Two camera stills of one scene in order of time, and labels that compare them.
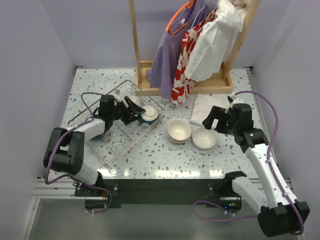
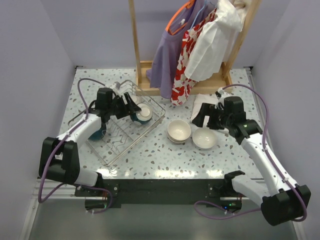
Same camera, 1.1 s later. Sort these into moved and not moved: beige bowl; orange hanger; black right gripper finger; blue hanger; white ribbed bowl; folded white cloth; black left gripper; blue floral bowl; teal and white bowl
Moved: black left gripper; black right gripper finger; teal and white bowl
Not moved: orange hanger; folded white cloth; blue hanger; beige bowl; blue floral bowl; white ribbed bowl
